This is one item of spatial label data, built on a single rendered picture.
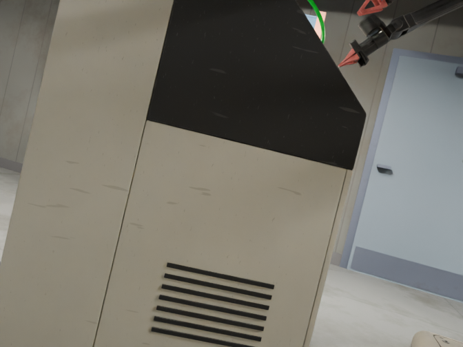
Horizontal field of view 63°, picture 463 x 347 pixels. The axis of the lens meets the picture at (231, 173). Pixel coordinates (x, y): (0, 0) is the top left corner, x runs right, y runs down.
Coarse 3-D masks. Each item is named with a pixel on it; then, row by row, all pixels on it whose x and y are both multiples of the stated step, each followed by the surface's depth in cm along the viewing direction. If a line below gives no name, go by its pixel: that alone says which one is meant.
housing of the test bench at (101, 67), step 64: (64, 0) 97; (128, 0) 98; (64, 64) 98; (128, 64) 99; (64, 128) 99; (128, 128) 100; (64, 192) 99; (128, 192) 101; (64, 256) 100; (0, 320) 99; (64, 320) 101
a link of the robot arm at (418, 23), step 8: (440, 0) 144; (448, 0) 143; (456, 0) 143; (424, 8) 145; (432, 8) 144; (440, 8) 143; (448, 8) 143; (456, 8) 145; (400, 16) 145; (408, 16) 145; (416, 16) 144; (424, 16) 144; (432, 16) 144; (440, 16) 146; (408, 24) 144; (416, 24) 144; (400, 32) 146; (408, 32) 149
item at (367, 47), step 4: (352, 40) 148; (368, 40) 147; (372, 40) 147; (360, 44) 148; (364, 44) 147; (368, 44) 147; (372, 44) 147; (360, 48) 147; (364, 48) 147; (368, 48) 147; (372, 48) 147; (376, 48) 148; (360, 52) 147; (364, 52) 147; (368, 52) 148; (372, 52) 149; (364, 56) 147; (364, 60) 147; (368, 60) 146; (364, 64) 151
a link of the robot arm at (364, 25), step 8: (368, 16) 148; (376, 16) 148; (360, 24) 149; (368, 24) 148; (376, 24) 148; (384, 24) 147; (392, 24) 144; (400, 24) 143; (368, 32) 148; (392, 32) 144
